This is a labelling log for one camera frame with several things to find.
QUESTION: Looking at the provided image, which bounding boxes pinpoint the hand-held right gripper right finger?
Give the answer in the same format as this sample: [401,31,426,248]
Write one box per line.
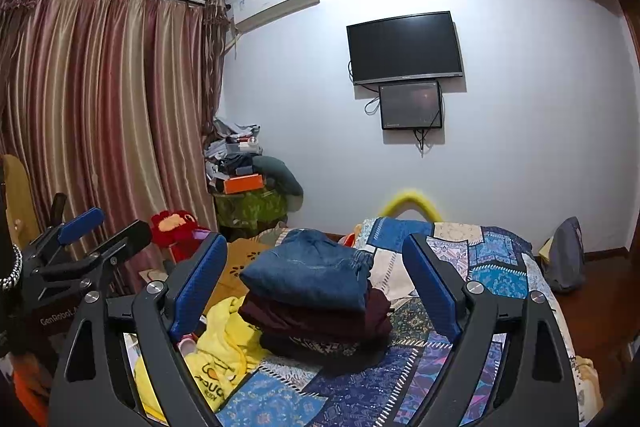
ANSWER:
[401,233,593,427]

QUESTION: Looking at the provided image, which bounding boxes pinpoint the tan wooden board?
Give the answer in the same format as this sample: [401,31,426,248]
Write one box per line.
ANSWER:
[0,154,38,253]

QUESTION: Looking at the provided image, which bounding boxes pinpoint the wooden door frame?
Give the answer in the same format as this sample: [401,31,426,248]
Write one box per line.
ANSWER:
[612,0,640,72]

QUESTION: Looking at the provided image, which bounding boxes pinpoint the orange box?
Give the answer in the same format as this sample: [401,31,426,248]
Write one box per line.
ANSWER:
[222,173,266,195]

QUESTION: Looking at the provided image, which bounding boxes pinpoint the small black wall monitor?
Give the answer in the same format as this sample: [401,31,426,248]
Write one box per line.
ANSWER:
[378,80,445,131]

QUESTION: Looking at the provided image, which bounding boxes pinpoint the blue patchwork quilt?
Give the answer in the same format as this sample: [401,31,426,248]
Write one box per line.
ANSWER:
[210,217,581,427]

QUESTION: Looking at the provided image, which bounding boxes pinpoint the green patterned cloth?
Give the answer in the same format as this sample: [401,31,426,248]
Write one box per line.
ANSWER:
[214,189,290,240]

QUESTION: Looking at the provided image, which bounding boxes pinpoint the black wall television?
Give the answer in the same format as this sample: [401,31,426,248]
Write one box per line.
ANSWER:
[346,11,465,86]

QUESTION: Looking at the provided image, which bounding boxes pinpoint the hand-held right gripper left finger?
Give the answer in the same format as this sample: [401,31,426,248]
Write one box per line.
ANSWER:
[47,232,230,427]

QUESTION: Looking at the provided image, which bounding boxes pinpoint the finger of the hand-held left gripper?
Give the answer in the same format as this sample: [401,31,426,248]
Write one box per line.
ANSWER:
[95,220,153,266]
[57,207,106,246]

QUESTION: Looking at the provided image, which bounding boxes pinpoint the blue denim jeans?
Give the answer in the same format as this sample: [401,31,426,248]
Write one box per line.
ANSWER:
[239,228,375,314]

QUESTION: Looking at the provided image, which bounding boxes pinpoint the grey backpack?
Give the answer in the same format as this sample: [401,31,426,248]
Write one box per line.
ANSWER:
[542,217,586,294]

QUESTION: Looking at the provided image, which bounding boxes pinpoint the maroon garment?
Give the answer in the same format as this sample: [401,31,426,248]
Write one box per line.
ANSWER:
[237,279,393,343]

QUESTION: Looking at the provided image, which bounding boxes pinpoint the red plush toy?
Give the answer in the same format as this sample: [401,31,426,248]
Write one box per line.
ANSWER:
[150,208,213,263]

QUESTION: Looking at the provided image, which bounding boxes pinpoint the dark patterned garment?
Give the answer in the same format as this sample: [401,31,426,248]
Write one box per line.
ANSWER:
[257,332,391,370]

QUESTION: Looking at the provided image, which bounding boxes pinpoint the yellow hoodie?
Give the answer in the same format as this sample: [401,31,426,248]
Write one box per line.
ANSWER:
[132,296,271,425]

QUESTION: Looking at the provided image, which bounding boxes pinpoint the pile of clutter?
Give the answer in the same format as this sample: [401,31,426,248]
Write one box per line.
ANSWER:
[204,117,266,192]

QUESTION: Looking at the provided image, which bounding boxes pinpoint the orange cloth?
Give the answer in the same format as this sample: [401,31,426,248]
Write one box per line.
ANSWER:
[12,352,56,427]

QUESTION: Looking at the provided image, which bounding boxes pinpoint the striped pink curtain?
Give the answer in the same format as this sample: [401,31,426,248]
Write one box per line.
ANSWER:
[0,0,233,298]

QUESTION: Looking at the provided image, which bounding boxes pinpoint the yellow foam tube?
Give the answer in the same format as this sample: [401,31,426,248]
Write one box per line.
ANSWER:
[377,188,441,223]

